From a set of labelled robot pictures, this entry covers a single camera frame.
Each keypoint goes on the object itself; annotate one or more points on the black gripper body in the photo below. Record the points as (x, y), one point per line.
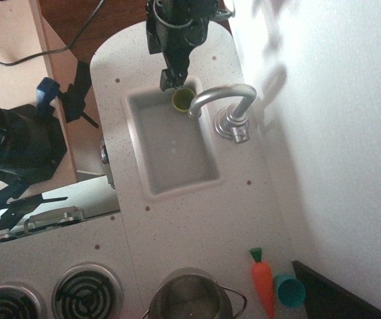
(175, 44)

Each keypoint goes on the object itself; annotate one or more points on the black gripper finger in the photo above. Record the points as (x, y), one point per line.
(165, 79)
(179, 80)

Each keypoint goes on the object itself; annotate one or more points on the silver curved faucet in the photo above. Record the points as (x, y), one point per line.
(231, 123)

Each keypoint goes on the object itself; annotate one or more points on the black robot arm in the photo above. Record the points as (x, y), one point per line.
(176, 13)

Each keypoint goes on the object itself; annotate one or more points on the yellow-green plastic cup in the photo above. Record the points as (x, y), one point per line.
(182, 98)

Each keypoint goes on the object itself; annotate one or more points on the white toy sink basin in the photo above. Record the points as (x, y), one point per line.
(174, 154)

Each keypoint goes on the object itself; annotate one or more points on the silver cabinet knob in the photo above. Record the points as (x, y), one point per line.
(106, 163)

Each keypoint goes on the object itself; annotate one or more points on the blue black clamp upper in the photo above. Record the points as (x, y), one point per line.
(73, 100)

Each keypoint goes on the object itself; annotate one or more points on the blue black clamp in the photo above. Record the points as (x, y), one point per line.
(15, 208)
(73, 100)

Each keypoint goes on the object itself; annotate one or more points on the blue black clamp lower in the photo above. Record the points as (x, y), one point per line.
(15, 208)

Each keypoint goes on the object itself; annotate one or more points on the stainless steel pot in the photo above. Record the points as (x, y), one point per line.
(194, 296)

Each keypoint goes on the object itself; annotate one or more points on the orange toy carrot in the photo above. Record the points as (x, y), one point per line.
(263, 281)

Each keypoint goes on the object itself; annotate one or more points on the black stove burner centre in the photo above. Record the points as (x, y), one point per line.
(88, 290)

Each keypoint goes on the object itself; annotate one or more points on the black stove burner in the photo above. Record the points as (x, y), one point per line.
(88, 290)
(18, 300)

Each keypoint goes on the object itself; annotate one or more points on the teal plastic cup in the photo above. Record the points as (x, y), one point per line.
(289, 291)

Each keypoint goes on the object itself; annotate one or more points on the black box corner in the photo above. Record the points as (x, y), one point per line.
(326, 299)

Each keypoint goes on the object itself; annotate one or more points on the black stove burner left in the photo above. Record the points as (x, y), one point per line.
(18, 300)

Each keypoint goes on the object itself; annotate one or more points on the silver oven door handle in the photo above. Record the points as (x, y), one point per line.
(60, 217)

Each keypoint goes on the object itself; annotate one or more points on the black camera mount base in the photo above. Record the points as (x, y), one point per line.
(31, 147)

